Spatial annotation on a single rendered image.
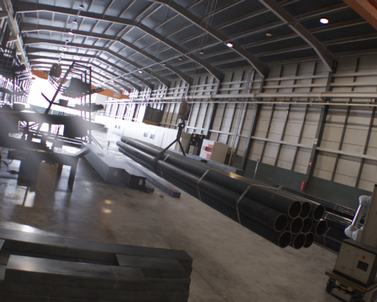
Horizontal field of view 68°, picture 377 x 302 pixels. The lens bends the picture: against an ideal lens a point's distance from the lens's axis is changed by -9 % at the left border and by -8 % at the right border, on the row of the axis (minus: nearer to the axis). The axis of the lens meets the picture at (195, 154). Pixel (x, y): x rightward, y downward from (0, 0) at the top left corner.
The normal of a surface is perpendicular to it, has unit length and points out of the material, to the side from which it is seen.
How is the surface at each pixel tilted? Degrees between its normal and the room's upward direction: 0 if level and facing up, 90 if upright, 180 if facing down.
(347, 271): 90
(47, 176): 90
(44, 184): 90
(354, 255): 90
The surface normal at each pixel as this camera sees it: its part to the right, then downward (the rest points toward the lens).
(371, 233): -0.76, -0.16
